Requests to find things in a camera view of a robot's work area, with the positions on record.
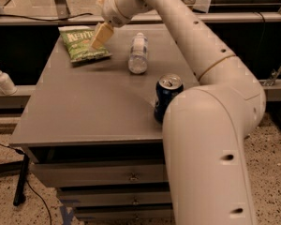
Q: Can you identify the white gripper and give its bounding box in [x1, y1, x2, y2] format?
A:
[90, 0, 138, 50]

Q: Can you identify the green jalapeno chip bag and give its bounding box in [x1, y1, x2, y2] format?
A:
[58, 25, 111, 63]

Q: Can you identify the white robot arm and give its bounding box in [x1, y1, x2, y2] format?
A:
[91, 0, 266, 225]

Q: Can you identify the clear plastic water bottle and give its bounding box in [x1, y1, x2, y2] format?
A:
[128, 33, 148, 74]

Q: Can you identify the white pump dispenser bottle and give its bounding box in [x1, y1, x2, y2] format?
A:
[0, 69, 17, 96]

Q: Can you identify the blue soda can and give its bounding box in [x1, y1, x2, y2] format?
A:
[154, 73, 184, 123]

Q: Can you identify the grey drawer cabinet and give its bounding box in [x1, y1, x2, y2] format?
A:
[8, 22, 200, 222]

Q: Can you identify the top grey drawer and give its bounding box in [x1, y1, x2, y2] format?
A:
[31, 159, 168, 188]

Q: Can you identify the grey drawer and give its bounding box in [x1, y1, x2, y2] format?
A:
[31, 159, 168, 188]
[74, 203, 173, 221]
[57, 184, 171, 207]

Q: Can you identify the black stand leg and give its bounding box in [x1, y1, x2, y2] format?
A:
[0, 155, 29, 206]

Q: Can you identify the middle grey drawer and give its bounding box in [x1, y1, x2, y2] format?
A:
[57, 184, 171, 207]

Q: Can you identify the bottom grey drawer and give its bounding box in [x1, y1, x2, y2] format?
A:
[74, 203, 173, 221]

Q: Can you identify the black cable on rail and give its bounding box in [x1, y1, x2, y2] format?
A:
[0, 6, 94, 23]

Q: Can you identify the metal frame rail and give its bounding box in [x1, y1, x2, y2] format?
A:
[0, 12, 281, 25]

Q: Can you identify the black floor cable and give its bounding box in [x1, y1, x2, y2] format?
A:
[0, 136, 53, 225]

